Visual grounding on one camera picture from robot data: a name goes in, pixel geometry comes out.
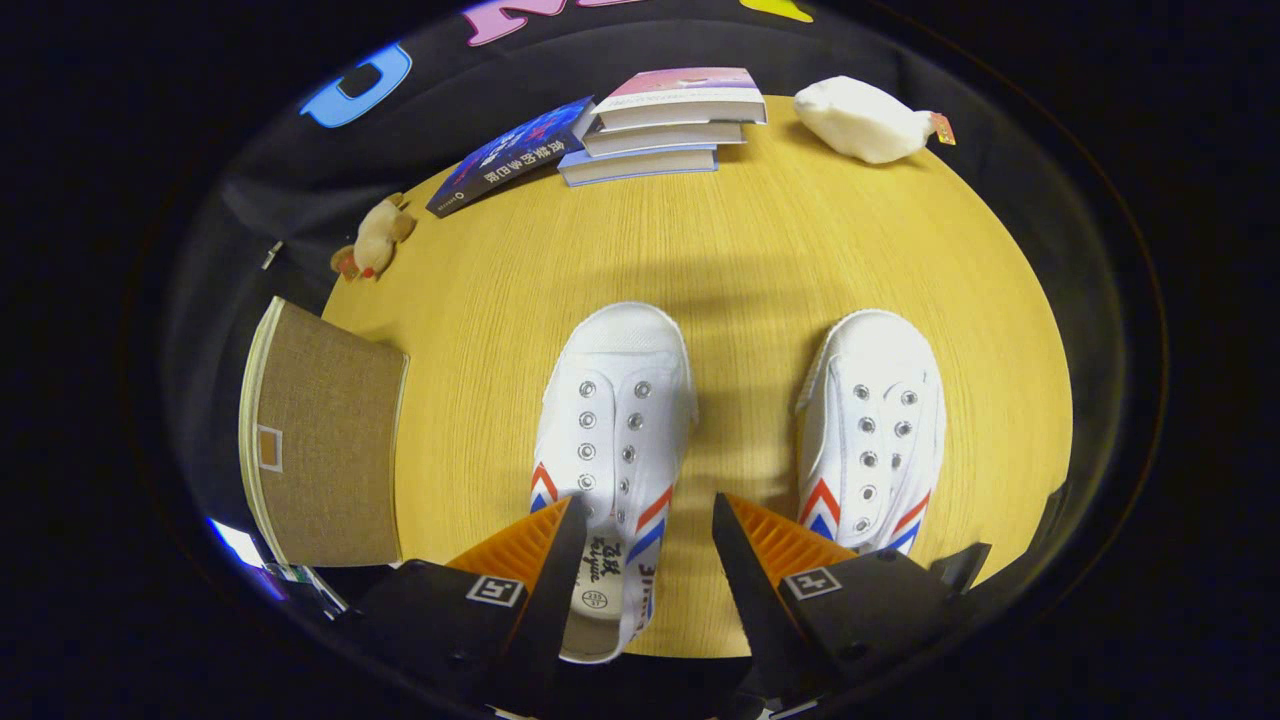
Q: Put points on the dark blue book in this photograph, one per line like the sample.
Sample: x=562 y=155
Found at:
x=510 y=155

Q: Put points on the white canvas shoe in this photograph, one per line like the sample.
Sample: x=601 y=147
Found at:
x=880 y=400
x=615 y=400

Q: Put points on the silver metal clip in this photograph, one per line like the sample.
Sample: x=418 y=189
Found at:
x=272 y=255

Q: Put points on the pink cover book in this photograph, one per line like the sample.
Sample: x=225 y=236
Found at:
x=680 y=85

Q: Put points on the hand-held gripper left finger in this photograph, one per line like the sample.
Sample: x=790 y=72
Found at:
x=555 y=590

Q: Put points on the beige plush dog toy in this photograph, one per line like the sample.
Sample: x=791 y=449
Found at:
x=378 y=240

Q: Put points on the black backdrop cloth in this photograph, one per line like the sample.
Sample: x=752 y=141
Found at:
x=300 y=170

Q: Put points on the beige fabric storage box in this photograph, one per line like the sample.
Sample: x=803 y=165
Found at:
x=330 y=440

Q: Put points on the white plush toy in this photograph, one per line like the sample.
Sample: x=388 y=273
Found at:
x=860 y=120

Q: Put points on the light blue edged book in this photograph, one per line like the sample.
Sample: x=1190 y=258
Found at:
x=640 y=165

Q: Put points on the white book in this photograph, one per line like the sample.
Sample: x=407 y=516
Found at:
x=660 y=138

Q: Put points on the black table clamp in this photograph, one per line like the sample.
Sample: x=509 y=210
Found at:
x=960 y=567
x=1050 y=515

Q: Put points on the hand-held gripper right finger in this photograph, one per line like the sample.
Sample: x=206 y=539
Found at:
x=750 y=590

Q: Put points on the bright screen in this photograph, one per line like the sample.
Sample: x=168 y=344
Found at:
x=238 y=545

